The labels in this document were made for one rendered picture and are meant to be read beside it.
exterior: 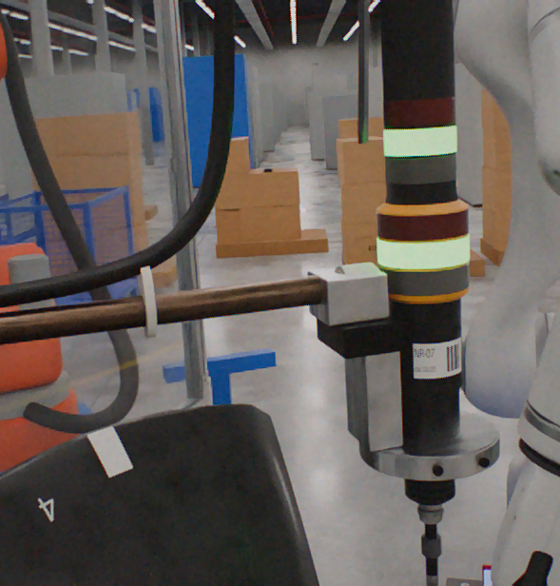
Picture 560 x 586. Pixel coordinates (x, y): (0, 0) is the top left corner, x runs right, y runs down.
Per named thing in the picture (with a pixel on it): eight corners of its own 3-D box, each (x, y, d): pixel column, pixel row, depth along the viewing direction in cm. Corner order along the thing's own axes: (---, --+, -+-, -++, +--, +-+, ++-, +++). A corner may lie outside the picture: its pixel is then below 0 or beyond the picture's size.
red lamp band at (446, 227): (399, 244, 41) (398, 218, 40) (363, 232, 45) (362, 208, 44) (486, 235, 42) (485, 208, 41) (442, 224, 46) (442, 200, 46)
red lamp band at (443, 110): (401, 128, 40) (400, 100, 40) (372, 127, 43) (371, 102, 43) (469, 123, 41) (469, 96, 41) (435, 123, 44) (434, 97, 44)
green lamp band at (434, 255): (400, 273, 41) (399, 246, 41) (364, 258, 45) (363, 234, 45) (486, 263, 42) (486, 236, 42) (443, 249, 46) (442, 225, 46)
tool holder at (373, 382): (353, 499, 41) (342, 288, 39) (303, 445, 47) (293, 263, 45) (528, 466, 43) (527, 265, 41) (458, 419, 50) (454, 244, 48)
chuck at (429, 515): (424, 528, 45) (423, 483, 45) (413, 517, 47) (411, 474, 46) (449, 523, 46) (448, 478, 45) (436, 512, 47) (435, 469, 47)
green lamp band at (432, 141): (402, 157, 40) (401, 130, 40) (374, 154, 44) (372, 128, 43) (470, 151, 41) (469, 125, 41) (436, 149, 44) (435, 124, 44)
